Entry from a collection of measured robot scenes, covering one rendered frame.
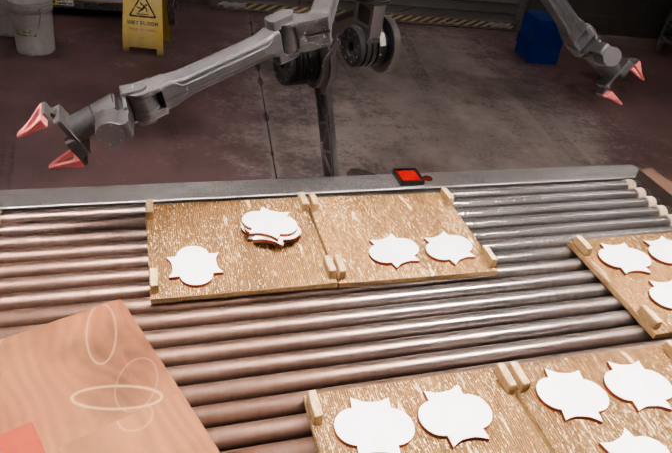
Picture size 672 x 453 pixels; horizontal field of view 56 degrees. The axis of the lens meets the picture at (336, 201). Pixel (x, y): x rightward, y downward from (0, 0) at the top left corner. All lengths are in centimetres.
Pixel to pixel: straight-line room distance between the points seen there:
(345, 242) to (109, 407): 73
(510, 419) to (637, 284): 62
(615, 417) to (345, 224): 75
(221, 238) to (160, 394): 56
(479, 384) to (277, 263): 52
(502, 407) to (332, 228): 61
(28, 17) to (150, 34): 82
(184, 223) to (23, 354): 57
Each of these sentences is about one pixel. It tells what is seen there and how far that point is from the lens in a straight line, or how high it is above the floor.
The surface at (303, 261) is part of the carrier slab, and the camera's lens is 149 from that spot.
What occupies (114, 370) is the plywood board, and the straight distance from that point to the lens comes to 112.
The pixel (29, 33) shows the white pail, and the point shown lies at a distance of 500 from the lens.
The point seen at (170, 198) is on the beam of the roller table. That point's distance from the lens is 171.
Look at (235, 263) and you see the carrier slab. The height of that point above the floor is 94.
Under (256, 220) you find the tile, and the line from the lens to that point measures 154.
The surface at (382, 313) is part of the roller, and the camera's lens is 142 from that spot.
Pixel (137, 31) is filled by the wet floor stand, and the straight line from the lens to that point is 504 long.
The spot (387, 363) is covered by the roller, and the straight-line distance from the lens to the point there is 132.
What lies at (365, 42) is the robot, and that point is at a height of 117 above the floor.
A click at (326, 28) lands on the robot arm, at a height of 140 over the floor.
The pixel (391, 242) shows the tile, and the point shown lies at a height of 95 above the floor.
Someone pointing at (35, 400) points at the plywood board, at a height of 104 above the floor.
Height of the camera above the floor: 188
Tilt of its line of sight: 33 degrees down
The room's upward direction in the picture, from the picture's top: 9 degrees clockwise
